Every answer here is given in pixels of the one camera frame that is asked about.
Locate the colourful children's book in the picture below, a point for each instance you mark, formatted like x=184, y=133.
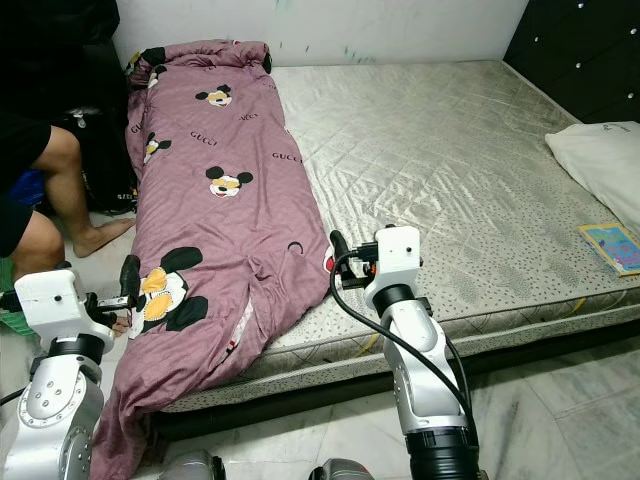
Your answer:
x=615, y=248

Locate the white pillow with black writing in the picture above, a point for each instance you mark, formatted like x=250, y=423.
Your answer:
x=600, y=165

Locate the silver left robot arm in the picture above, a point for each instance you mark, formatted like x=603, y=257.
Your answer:
x=55, y=405

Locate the green plastic stool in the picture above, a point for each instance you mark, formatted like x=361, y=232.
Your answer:
x=10, y=300

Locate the person in black clothes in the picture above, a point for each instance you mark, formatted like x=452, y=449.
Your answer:
x=60, y=160

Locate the black bag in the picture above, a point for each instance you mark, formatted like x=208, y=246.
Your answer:
x=110, y=160

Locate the grey quilted mattress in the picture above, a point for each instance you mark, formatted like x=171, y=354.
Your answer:
x=440, y=150

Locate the grey left robot leg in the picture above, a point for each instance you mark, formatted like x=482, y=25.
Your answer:
x=190, y=468

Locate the grey robot leg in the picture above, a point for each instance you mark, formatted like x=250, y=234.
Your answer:
x=345, y=470
x=190, y=468

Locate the grey right robot leg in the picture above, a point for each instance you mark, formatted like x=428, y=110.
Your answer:
x=345, y=470

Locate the dark tufted headboard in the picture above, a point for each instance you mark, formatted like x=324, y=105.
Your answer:
x=580, y=50

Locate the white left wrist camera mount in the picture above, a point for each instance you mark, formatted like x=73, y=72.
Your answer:
x=52, y=298

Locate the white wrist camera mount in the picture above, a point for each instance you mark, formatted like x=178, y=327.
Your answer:
x=400, y=252
x=52, y=298

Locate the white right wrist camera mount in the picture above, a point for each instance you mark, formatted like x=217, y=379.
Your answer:
x=400, y=252

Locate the black bed frame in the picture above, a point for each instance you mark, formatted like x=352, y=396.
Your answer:
x=560, y=340

